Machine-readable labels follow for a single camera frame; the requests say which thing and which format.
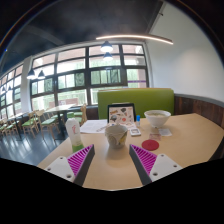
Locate wooden chair green seat left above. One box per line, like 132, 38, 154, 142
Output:
22, 112, 39, 137

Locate white paper napkin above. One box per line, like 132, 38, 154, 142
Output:
159, 129, 172, 136

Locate white ceramic bowl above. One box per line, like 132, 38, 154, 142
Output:
144, 110, 171, 128

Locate small pink packet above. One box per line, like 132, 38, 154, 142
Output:
149, 134, 161, 140

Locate white paper cup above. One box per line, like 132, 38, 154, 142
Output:
105, 125, 128, 149

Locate white plastic bottle green base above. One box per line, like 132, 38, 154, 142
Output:
66, 118, 84, 152

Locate small blue capped bottle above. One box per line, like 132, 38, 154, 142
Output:
136, 115, 140, 127

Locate wooden chair by table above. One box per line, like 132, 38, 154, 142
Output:
67, 104, 87, 125

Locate large black framed window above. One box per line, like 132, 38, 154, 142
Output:
30, 44, 148, 110

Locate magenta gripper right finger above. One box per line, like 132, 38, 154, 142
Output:
129, 144, 182, 186

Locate curved linear ceiling light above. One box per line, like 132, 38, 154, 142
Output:
96, 34, 173, 45

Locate blue pendant lamp behind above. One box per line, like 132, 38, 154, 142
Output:
103, 52, 113, 61

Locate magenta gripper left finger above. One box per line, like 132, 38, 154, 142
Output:
45, 145, 95, 186

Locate blue pendant lamp near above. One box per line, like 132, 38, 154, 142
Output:
101, 41, 113, 52

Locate blue pendant lamp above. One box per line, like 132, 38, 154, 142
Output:
101, 41, 113, 52
103, 52, 113, 61

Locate small white calculator device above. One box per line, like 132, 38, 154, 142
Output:
130, 128, 141, 136

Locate wooden dining table background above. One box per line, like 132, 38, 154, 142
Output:
46, 104, 74, 140

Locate tablet with sticker cover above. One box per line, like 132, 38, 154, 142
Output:
107, 103, 136, 125

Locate pendant lamp left pair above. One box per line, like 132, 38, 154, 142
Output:
27, 68, 35, 80

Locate wooden chair green seat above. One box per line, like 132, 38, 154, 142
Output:
36, 110, 59, 138
22, 112, 39, 137

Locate green booth sofa backrest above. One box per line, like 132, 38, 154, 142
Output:
97, 88, 174, 119

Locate white paper sheets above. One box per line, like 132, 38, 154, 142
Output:
80, 119, 107, 134

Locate red round coaster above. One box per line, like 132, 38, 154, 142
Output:
142, 140, 159, 151

